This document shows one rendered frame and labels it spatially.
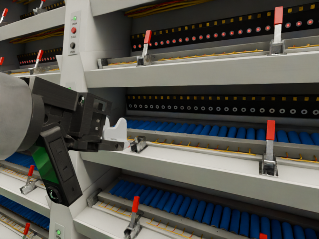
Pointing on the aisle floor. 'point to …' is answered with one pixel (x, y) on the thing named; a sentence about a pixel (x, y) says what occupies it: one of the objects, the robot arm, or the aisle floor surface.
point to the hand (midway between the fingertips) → (120, 146)
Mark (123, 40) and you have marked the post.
